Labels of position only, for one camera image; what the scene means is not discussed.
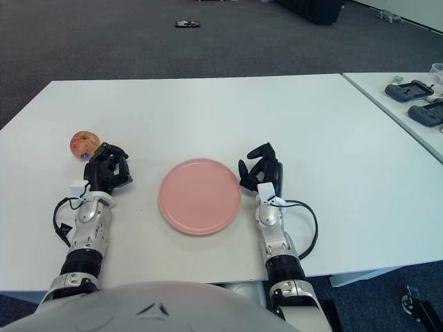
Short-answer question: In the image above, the grey robot torso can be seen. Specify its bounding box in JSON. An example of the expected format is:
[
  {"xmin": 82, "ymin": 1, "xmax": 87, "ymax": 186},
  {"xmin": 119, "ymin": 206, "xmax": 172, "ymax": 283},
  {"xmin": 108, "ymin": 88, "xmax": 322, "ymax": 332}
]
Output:
[{"xmin": 0, "ymin": 280, "xmax": 288, "ymax": 332}]

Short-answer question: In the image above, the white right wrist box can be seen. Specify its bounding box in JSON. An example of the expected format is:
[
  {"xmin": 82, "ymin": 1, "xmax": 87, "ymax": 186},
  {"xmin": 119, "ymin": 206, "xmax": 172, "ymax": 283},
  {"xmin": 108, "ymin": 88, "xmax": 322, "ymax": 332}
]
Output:
[{"xmin": 256, "ymin": 182, "xmax": 278, "ymax": 205}]

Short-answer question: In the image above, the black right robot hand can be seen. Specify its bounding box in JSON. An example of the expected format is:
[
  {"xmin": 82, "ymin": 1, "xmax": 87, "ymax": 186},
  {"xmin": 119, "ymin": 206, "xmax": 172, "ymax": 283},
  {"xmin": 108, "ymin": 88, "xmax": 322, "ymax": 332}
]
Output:
[{"xmin": 237, "ymin": 141, "xmax": 284, "ymax": 200}]

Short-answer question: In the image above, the red yellow apple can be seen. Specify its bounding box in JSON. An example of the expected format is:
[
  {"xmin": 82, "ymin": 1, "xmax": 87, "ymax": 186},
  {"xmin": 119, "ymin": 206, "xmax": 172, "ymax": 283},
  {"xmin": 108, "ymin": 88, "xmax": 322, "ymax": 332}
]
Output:
[{"xmin": 70, "ymin": 130, "xmax": 102, "ymax": 160}]

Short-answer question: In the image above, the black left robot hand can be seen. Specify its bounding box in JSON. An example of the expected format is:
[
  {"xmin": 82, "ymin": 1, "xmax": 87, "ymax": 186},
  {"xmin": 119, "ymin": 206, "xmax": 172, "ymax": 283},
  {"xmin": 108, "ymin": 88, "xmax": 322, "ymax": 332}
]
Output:
[{"xmin": 82, "ymin": 141, "xmax": 134, "ymax": 194}]

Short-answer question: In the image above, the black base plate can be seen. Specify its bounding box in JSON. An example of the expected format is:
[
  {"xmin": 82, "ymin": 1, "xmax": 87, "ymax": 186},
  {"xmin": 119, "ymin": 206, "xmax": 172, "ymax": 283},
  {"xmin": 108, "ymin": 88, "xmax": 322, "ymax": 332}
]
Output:
[{"xmin": 320, "ymin": 299, "xmax": 343, "ymax": 332}]

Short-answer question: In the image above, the white table frame beam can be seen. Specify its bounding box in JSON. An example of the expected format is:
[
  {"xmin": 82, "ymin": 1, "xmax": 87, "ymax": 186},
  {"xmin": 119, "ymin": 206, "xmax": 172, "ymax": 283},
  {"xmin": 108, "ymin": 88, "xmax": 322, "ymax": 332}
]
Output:
[{"xmin": 328, "ymin": 264, "xmax": 443, "ymax": 288}]

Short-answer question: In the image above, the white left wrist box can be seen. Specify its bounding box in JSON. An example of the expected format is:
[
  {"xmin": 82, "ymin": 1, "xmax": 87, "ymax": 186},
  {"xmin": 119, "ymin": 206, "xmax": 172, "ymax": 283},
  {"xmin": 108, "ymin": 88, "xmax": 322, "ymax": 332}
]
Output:
[{"xmin": 69, "ymin": 178, "xmax": 87, "ymax": 197}]

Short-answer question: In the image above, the pink round plate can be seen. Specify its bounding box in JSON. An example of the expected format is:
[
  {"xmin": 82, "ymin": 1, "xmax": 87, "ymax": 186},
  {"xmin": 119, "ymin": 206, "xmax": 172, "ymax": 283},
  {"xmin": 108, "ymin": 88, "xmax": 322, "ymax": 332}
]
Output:
[{"xmin": 158, "ymin": 158, "xmax": 242, "ymax": 237}]

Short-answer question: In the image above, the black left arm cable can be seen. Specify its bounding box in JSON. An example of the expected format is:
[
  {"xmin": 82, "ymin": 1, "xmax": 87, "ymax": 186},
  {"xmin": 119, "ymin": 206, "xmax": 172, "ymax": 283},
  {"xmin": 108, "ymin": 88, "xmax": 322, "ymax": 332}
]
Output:
[{"xmin": 52, "ymin": 196, "xmax": 86, "ymax": 248}]

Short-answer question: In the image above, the black furniture block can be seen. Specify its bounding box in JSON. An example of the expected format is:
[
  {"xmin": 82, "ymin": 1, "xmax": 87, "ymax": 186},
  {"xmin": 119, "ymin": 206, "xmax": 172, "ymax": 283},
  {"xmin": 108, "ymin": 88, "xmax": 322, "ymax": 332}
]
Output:
[{"xmin": 273, "ymin": 0, "xmax": 347, "ymax": 26}]

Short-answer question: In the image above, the black metal wheeled stand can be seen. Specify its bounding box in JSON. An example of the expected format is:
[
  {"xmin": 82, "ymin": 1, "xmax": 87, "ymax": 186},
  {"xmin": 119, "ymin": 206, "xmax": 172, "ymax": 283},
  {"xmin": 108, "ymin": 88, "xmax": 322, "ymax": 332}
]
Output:
[{"xmin": 401, "ymin": 285, "xmax": 443, "ymax": 332}]

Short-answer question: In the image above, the small grey floor robot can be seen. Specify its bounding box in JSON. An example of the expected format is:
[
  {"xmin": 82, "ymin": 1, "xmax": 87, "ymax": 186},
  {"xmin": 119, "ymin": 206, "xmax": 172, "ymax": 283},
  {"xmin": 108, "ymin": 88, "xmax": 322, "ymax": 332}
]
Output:
[{"xmin": 377, "ymin": 9, "xmax": 404, "ymax": 24}]

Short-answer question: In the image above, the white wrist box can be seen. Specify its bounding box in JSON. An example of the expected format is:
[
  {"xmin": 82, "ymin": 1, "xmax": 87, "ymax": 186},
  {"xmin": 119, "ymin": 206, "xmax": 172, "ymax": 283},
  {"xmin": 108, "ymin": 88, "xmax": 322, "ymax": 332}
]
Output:
[
  {"xmin": 256, "ymin": 182, "xmax": 278, "ymax": 205},
  {"xmin": 69, "ymin": 178, "xmax": 87, "ymax": 197}
]

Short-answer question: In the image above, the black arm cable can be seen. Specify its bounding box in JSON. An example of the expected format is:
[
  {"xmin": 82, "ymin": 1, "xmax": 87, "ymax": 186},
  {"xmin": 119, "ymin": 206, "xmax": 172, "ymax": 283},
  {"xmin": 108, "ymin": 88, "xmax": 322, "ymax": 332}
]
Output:
[
  {"xmin": 52, "ymin": 196, "xmax": 86, "ymax": 248},
  {"xmin": 276, "ymin": 199, "xmax": 318, "ymax": 260}
]

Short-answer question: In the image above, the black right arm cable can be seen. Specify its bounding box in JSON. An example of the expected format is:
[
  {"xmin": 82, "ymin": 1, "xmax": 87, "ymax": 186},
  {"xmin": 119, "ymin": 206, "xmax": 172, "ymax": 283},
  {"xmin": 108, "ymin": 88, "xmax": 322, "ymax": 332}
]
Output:
[{"xmin": 276, "ymin": 199, "xmax": 318, "ymax": 260}]

